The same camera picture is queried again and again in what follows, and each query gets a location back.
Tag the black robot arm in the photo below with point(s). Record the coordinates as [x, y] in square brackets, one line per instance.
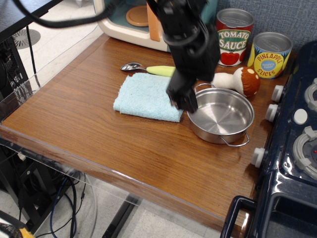
[177, 12]

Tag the spoon with yellow handle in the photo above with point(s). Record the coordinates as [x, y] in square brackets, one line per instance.
[160, 70]

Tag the white middle stove knob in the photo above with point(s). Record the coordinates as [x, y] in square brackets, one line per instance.
[271, 112]

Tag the stainless steel pot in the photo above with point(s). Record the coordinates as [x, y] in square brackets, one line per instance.
[223, 116]

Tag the tomato sauce can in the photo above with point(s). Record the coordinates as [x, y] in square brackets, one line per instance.
[234, 27]

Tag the dark blue toy stove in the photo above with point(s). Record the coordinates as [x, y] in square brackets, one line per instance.
[286, 202]

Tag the plush brown mushroom toy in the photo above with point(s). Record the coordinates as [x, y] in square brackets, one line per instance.
[244, 80]

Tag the white lower stove knob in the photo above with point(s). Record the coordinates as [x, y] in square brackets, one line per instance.
[257, 157]

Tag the pineapple slices can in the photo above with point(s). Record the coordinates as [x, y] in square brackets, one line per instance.
[269, 54]

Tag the teal toy microwave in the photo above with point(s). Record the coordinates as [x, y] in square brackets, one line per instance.
[133, 21]

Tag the white stove knob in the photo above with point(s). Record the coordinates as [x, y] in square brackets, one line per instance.
[271, 112]
[257, 157]
[277, 93]

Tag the light blue folded cloth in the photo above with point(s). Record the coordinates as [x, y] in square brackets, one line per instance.
[144, 95]

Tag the white upper stove knob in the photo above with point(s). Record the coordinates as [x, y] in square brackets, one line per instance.
[277, 93]

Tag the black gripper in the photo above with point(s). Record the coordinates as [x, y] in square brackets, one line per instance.
[195, 51]

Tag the yellow object at corner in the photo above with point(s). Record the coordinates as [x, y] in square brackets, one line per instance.
[21, 233]

